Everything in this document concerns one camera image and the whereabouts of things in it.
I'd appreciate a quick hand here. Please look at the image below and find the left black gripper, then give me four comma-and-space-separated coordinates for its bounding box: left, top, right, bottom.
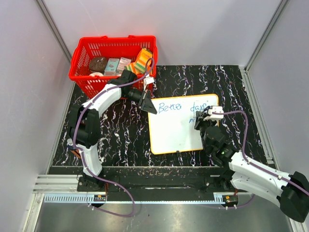
124, 88, 157, 115

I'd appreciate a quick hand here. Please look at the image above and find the white whiteboard with orange frame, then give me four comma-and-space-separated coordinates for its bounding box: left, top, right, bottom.
148, 94, 219, 155

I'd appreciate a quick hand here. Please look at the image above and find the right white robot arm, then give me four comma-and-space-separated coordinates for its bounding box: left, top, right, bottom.
195, 106, 309, 223

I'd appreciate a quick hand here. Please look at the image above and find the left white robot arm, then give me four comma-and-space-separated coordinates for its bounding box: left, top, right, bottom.
69, 70, 157, 191

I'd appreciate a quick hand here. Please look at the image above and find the pink white small box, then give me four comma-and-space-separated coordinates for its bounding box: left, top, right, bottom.
116, 57, 131, 74

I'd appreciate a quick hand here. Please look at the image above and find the orange juice carton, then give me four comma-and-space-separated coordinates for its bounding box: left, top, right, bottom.
136, 48, 153, 67

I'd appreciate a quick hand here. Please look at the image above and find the teal small box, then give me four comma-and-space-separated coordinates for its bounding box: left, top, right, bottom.
103, 58, 120, 76

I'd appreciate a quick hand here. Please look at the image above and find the white round cup lid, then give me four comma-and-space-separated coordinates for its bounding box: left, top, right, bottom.
90, 72, 103, 77

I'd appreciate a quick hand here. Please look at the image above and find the brown round bread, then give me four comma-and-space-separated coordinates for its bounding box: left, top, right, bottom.
89, 57, 108, 73

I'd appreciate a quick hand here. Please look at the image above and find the red plastic shopping basket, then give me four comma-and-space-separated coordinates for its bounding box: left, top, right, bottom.
69, 35, 158, 99

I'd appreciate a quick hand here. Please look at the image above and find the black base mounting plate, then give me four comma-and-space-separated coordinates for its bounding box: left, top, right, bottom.
77, 167, 235, 202

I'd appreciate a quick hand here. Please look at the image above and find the orange cylindrical bottle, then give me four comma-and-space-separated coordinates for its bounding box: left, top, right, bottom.
67, 138, 81, 159

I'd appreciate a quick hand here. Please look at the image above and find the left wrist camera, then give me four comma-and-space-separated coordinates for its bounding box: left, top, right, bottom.
143, 75, 155, 90

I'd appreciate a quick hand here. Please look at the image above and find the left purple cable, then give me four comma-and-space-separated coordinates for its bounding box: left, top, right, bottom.
73, 57, 155, 217

